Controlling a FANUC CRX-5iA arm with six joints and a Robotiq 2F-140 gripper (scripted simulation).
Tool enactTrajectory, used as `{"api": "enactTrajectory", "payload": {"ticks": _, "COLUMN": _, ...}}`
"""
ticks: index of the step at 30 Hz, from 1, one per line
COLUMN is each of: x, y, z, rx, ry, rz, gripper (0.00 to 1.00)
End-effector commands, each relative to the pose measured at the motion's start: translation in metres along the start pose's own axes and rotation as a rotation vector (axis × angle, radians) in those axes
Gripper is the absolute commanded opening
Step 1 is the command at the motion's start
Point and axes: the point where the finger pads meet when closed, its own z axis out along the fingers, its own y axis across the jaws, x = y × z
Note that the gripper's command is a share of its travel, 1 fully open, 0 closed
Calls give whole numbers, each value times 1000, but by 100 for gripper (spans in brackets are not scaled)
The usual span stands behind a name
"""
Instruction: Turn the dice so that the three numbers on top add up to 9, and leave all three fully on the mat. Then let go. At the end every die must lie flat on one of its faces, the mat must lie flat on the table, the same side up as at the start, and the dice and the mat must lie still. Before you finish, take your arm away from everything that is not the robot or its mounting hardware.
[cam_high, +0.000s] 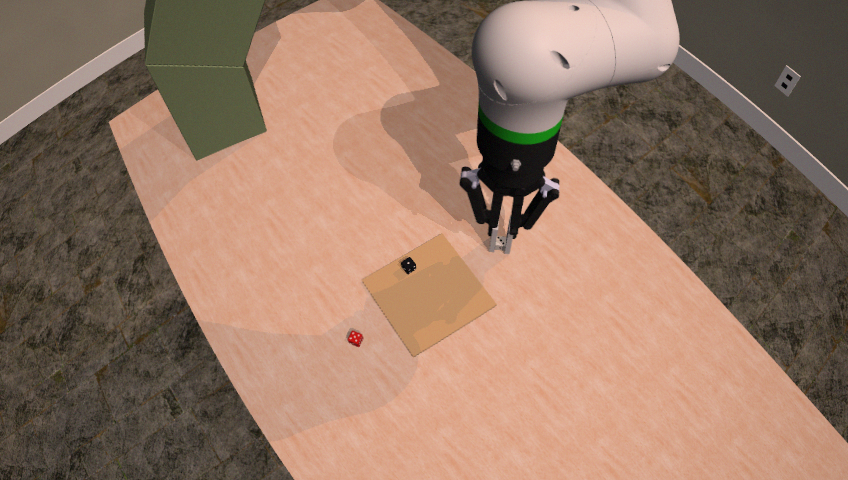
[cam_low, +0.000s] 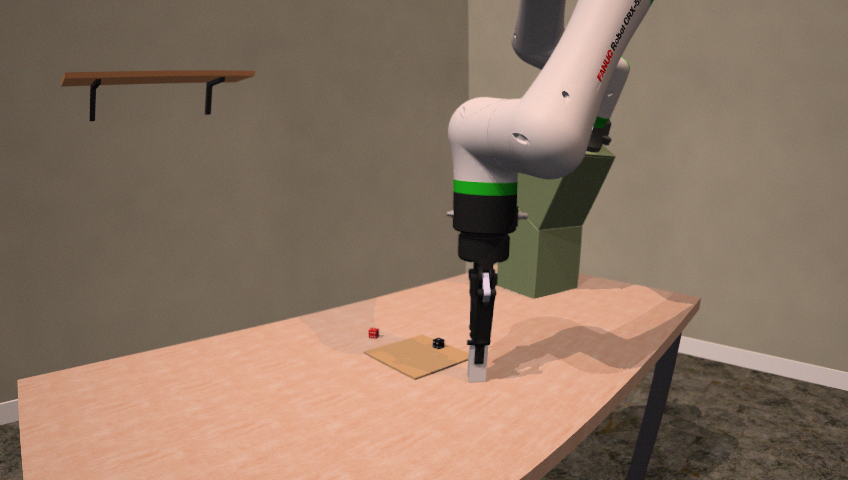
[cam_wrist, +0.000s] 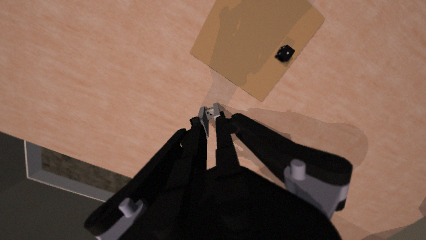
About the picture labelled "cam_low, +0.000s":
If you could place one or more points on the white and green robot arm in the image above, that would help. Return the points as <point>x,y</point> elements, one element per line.
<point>546,133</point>

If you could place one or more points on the tan square mat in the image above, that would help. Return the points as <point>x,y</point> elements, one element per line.
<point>416,358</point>

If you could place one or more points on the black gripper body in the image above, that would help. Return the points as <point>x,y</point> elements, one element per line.
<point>486,252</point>

